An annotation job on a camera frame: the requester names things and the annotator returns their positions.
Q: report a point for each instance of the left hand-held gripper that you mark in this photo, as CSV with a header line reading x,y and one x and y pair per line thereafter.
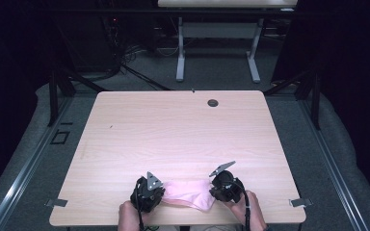
x,y
146,195

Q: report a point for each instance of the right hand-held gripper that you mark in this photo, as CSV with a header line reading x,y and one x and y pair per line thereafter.
x,y
226,189

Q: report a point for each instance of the pink cloth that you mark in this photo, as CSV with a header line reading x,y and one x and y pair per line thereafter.
x,y
189,194

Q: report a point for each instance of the person's left hand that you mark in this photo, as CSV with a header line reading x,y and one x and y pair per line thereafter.
x,y
128,215

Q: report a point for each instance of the person's right hand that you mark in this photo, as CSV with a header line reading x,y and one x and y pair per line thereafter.
x,y
253,211

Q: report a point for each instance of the white desk with metal legs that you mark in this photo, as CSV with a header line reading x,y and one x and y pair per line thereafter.
x,y
218,30

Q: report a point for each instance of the dark equipment cabinet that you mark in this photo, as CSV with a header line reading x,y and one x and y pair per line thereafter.
x,y
86,41

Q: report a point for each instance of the aluminium floor rail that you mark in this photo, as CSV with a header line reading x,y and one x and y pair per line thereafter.
x,y
25,173
330,166

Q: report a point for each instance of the black metal frame stand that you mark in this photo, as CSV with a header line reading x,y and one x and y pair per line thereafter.
x,y
316,102
54,96

